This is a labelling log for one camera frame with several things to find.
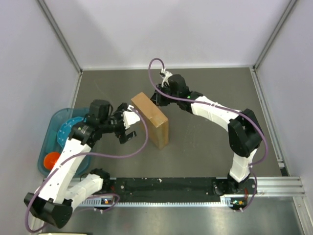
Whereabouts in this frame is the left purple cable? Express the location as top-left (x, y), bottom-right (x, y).
top-left (25, 109), bottom-right (149, 233)

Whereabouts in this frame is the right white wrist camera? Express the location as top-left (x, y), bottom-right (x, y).
top-left (159, 69), bottom-right (173, 87)

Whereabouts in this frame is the grey cable duct rail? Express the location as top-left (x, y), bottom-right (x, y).
top-left (79, 197), bottom-right (233, 208)

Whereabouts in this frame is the teal plastic bin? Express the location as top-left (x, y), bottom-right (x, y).
top-left (37, 108), bottom-right (89, 177)

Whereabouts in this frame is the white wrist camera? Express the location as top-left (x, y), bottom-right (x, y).
top-left (159, 69), bottom-right (173, 87)
top-left (122, 105), bottom-right (140, 130)

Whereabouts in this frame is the brown cardboard express box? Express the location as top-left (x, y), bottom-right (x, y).
top-left (131, 92), bottom-right (169, 149)

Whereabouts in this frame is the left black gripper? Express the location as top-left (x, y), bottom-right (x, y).
top-left (100, 104), bottom-right (136, 143)

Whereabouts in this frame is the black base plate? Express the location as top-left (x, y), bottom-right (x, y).
top-left (98, 177), bottom-right (255, 203)

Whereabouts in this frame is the blue perforated plate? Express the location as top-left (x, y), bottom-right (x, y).
top-left (57, 117), bottom-right (84, 148)

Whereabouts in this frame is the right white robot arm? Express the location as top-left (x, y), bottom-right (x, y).
top-left (151, 71), bottom-right (262, 195)

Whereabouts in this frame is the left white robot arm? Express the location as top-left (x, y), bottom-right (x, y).
top-left (24, 100), bottom-right (142, 228)

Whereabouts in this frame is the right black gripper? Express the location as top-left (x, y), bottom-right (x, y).
top-left (149, 84), bottom-right (180, 107)

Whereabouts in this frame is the orange cup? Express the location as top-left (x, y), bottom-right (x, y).
top-left (43, 151), bottom-right (61, 170)

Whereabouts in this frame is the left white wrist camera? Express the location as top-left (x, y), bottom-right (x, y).
top-left (122, 105), bottom-right (140, 130)

